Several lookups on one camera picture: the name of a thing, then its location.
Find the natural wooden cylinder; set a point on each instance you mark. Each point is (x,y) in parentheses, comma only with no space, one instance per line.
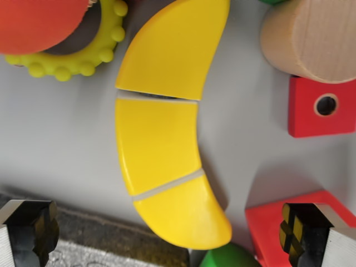
(306,36)

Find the green wooden cylinder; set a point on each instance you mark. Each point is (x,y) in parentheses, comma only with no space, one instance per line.
(228,257)

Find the red square wooden nut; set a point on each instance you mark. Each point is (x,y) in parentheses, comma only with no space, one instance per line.
(300,116)

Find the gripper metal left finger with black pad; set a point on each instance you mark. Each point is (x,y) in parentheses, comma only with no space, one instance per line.
(25,236)

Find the yellow wooden sliced banana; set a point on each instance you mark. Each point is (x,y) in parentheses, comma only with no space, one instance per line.
(158,139)

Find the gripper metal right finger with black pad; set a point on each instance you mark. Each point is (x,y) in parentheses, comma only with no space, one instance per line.
(317,242)

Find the orange foam ball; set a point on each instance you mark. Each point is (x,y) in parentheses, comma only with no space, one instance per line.
(36,22)

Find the large red wooden block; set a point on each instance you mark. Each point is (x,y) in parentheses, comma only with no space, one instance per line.
(264,222)

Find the grey plastic bin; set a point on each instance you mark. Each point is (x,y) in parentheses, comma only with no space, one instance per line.
(55,125)

